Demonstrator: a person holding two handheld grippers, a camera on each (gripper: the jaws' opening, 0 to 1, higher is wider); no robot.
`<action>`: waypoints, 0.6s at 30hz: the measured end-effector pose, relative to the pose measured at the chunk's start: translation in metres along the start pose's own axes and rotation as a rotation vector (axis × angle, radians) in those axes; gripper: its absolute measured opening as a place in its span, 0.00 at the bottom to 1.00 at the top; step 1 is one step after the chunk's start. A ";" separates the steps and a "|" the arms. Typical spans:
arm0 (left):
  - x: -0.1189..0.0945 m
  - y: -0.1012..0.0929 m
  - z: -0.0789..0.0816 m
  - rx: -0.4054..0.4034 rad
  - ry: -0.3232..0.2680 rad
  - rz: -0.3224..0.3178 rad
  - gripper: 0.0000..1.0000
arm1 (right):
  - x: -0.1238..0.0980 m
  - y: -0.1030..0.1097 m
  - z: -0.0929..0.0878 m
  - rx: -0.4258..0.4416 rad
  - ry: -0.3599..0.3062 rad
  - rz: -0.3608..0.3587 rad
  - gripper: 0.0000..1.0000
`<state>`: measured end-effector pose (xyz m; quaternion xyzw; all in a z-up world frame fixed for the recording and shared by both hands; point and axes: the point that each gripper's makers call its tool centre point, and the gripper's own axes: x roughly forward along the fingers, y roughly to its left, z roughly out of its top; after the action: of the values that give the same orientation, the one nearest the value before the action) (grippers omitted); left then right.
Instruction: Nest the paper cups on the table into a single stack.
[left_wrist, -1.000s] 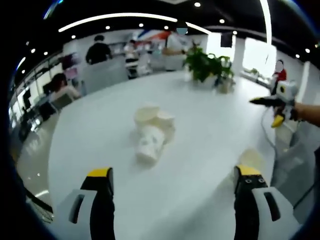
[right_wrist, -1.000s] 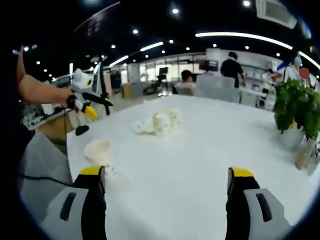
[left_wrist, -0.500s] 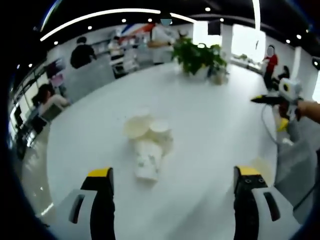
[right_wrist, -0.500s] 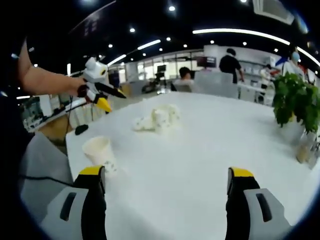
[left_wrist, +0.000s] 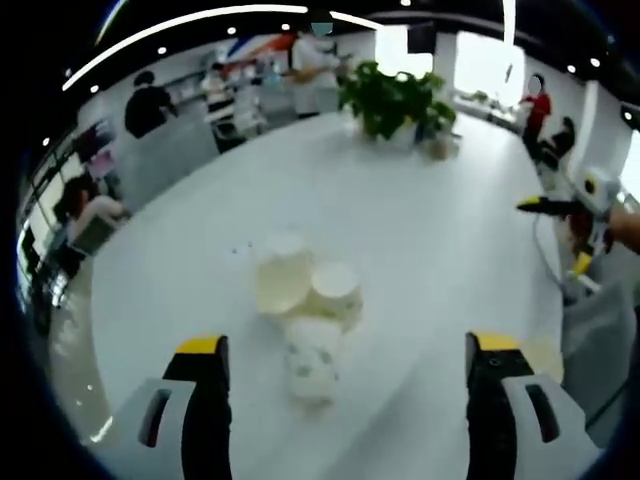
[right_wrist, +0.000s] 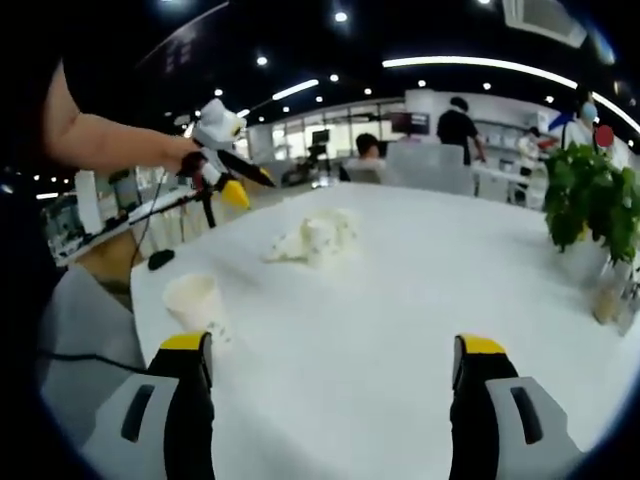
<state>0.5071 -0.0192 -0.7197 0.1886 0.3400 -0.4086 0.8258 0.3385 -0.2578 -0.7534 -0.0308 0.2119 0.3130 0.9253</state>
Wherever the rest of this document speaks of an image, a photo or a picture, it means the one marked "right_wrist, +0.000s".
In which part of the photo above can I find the small beige jar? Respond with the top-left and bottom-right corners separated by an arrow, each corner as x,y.
592,282 -> 621,324

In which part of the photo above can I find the short ceiling light strip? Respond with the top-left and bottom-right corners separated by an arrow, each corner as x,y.
272,78 -> 320,101

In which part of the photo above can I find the white plant pot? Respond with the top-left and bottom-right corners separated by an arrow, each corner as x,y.
562,239 -> 616,287

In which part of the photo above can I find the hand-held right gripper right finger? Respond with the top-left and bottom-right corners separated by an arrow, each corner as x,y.
449,333 -> 584,480

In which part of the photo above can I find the curved ceiling light strip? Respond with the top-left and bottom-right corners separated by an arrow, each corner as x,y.
382,55 -> 640,134

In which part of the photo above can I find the white printed paper cup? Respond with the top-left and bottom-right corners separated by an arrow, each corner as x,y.
163,273 -> 234,346

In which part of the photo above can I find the black cable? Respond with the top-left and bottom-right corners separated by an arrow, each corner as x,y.
130,169 -> 169,266

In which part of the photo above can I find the white table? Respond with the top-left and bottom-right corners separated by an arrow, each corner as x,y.
130,182 -> 640,480

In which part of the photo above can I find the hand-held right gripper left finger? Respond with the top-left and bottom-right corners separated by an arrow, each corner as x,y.
82,329 -> 216,480

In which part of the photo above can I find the green potted plant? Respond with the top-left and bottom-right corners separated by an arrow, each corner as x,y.
543,142 -> 640,264

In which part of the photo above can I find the pile of paper cups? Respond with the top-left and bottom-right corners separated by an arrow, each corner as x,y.
262,207 -> 362,270

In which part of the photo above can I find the person's left hand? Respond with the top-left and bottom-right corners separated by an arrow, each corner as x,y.
167,134 -> 201,174

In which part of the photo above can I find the grey office partition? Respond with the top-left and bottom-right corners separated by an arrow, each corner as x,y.
387,144 -> 474,196

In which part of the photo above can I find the ceiling air conditioner vent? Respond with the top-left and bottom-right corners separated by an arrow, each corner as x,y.
502,0 -> 589,49

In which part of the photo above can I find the dark wall screen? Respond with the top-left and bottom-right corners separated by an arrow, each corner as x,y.
392,112 -> 430,135

